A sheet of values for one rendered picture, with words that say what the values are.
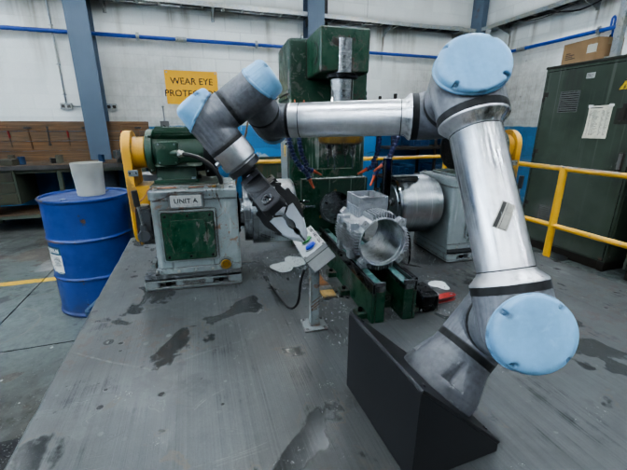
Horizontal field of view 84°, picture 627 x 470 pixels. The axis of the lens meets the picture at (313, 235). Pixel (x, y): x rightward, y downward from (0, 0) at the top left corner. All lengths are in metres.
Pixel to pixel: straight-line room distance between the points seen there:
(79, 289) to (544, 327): 2.91
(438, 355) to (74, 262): 2.67
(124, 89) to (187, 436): 6.01
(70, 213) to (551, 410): 2.77
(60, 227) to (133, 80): 3.90
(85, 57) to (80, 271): 3.90
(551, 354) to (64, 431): 0.86
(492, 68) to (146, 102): 6.04
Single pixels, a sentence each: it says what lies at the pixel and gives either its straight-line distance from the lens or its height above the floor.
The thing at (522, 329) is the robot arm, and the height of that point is 1.10.
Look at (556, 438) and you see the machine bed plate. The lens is 0.89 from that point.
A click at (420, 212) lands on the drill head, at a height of 1.03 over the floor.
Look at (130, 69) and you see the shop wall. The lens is 6.52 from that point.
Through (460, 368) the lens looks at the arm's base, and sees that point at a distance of 0.72.
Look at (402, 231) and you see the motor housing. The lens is 1.15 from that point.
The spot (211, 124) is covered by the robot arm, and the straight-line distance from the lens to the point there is 0.70.
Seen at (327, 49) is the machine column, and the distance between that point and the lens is 1.45.
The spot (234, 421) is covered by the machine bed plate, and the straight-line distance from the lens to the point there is 0.81.
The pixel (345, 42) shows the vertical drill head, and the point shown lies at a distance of 1.47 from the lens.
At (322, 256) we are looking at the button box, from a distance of 0.89.
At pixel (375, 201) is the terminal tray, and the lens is 1.16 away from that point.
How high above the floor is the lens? 1.36
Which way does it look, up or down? 17 degrees down
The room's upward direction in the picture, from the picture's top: straight up
